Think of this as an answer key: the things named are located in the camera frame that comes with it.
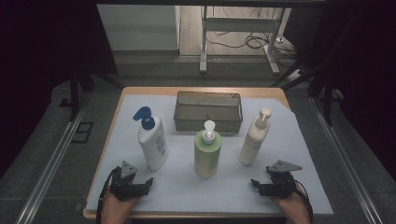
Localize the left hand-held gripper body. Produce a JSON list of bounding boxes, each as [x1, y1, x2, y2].
[[109, 160, 142, 201]]

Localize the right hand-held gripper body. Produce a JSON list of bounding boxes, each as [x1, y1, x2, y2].
[[265, 160, 304, 198]]

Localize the white bottle with blue pump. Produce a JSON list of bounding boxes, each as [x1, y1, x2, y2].
[[132, 105, 170, 173]]

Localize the cream bottle with cream pump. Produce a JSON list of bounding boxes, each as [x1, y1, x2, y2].
[[238, 107, 273, 167]]

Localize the green bottle with white pump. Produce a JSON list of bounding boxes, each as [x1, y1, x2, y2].
[[193, 119, 223, 179]]

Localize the grey metal mesh basket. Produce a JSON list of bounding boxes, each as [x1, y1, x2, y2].
[[173, 90, 244, 134]]

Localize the person's left hand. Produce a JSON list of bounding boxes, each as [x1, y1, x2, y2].
[[101, 189, 140, 219]]

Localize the person's right hand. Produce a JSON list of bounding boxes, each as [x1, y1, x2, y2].
[[270, 182, 310, 218]]

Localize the black stand legs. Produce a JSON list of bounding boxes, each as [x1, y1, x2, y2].
[[270, 60, 335, 127]]

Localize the black stand leg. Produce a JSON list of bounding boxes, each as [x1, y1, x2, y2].
[[69, 66, 95, 123]]

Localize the dark curtain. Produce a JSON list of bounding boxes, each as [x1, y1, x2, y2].
[[282, 0, 396, 173], [0, 0, 120, 179]]

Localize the white cabinet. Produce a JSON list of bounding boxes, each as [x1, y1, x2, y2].
[[96, 4, 181, 52]]

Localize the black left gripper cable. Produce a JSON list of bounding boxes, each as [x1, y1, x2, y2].
[[95, 166, 121, 224]]

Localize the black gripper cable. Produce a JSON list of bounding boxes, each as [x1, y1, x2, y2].
[[95, 166, 121, 224], [292, 179, 314, 224]]

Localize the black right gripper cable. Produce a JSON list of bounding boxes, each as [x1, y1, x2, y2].
[[292, 179, 314, 224]]

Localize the aluminium floor rail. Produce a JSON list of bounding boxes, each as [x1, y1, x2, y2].
[[14, 92, 92, 224], [310, 97, 383, 224]]

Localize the black floor cables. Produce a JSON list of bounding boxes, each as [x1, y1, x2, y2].
[[205, 6, 301, 68]]

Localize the white metal table frame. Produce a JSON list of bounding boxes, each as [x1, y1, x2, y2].
[[199, 5, 286, 76]]

